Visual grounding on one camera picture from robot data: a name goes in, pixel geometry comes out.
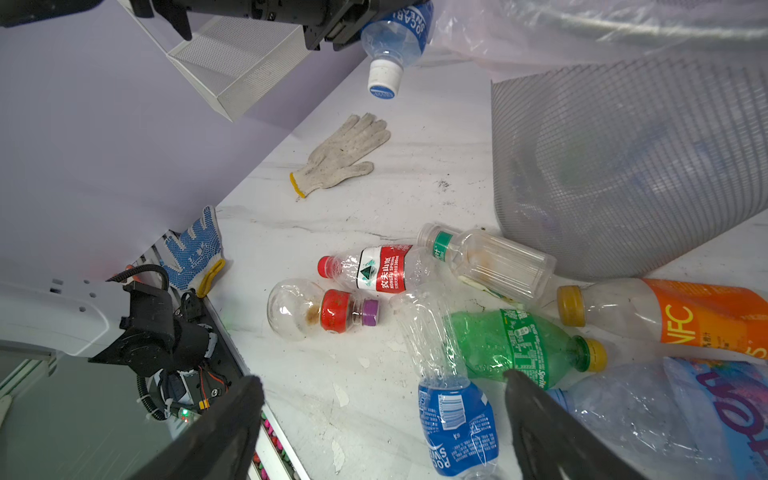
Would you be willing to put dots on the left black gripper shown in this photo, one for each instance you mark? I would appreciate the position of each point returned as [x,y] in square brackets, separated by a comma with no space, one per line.
[339,22]

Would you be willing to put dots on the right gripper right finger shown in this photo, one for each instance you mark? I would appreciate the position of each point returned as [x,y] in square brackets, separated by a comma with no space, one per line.
[549,443]

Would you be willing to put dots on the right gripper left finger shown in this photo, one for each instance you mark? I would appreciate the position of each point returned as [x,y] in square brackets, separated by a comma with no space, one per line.
[220,445]

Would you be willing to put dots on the large crushed blue label bottle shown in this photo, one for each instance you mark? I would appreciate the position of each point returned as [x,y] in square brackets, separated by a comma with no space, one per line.
[690,418]

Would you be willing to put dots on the round red cap bottle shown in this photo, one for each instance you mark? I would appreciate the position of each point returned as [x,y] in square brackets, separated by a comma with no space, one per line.
[298,309]

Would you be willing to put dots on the red label clear bottle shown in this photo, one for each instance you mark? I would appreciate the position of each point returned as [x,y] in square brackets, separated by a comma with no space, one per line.
[387,269]

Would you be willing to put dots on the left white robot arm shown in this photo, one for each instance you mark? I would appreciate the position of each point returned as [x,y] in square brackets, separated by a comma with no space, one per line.
[104,151]

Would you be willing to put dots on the clear plastic bin liner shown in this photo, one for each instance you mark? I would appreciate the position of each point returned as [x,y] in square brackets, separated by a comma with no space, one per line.
[512,39]

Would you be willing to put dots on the grey mesh waste bin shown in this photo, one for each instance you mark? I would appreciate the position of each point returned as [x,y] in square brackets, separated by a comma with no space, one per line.
[618,169]

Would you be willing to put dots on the white mesh lower shelf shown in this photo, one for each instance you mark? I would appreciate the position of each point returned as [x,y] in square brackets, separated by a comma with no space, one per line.
[231,52]

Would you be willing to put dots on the white cotton work glove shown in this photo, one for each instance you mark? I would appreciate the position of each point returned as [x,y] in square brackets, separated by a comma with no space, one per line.
[340,156]

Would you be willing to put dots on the green Sprite bottle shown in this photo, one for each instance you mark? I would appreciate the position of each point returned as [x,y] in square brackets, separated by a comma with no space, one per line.
[493,342]

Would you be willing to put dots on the clear green cap bottle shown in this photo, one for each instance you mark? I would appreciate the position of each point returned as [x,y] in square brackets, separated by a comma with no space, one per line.
[503,268]

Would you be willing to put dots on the blue dotted work glove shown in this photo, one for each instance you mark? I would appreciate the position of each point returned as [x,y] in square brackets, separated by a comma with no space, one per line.
[194,257]

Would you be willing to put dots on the small purple cap bottle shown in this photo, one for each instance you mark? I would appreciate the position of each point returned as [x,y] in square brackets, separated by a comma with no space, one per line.
[370,312]

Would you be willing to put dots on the orange label juice bottle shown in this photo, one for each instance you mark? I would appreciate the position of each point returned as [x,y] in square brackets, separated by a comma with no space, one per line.
[670,312]

